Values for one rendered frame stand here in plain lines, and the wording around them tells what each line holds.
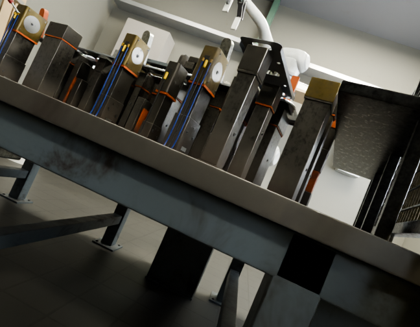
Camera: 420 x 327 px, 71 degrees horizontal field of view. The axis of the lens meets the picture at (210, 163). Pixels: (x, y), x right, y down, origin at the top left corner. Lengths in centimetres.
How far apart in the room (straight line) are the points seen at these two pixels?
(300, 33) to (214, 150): 429
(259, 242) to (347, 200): 391
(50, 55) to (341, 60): 400
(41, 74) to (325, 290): 127
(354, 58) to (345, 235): 444
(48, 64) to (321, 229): 123
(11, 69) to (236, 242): 137
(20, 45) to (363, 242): 153
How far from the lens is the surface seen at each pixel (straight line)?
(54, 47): 144
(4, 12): 371
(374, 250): 48
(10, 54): 163
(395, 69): 496
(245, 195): 44
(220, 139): 63
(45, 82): 142
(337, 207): 433
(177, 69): 101
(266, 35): 195
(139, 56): 117
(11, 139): 64
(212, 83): 92
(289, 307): 51
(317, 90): 88
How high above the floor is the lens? 68
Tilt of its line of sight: 3 degrees up
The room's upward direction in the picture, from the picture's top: 24 degrees clockwise
